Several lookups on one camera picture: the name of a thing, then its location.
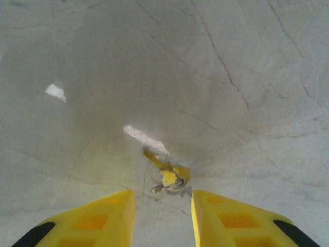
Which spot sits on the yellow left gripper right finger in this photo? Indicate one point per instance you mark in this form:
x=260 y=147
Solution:
x=231 y=221

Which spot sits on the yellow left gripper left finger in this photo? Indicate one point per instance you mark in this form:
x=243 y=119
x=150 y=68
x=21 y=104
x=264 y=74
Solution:
x=102 y=221

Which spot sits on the small brass key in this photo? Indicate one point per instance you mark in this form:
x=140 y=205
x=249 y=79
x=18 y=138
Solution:
x=168 y=176

